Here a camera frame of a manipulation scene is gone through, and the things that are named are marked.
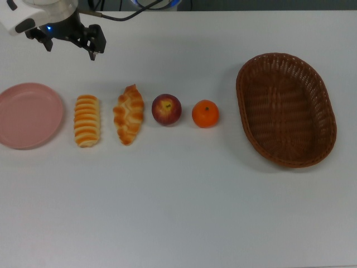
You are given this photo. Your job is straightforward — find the orange mandarin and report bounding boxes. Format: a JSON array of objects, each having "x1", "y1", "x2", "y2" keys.
[{"x1": 191, "y1": 99, "x2": 220, "y2": 129}]

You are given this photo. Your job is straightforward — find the braided golden bread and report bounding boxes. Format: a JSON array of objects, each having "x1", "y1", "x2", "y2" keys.
[{"x1": 112, "y1": 84, "x2": 146, "y2": 147}]

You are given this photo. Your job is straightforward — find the red apple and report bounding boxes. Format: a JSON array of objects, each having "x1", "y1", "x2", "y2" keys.
[{"x1": 151, "y1": 93, "x2": 182, "y2": 127}]

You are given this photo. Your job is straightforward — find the brown woven basket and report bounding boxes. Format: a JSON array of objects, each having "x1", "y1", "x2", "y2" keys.
[{"x1": 235, "y1": 52, "x2": 338, "y2": 169}]

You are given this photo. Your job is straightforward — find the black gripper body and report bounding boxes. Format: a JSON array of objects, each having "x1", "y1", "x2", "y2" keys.
[{"x1": 36, "y1": 12, "x2": 90, "y2": 46}]

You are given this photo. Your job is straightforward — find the pink plate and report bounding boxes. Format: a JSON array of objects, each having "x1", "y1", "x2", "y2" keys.
[{"x1": 0, "y1": 82, "x2": 64, "y2": 150}]

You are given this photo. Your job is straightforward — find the striped bread roll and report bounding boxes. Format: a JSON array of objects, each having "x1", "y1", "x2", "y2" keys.
[{"x1": 73, "y1": 94, "x2": 102, "y2": 149}]

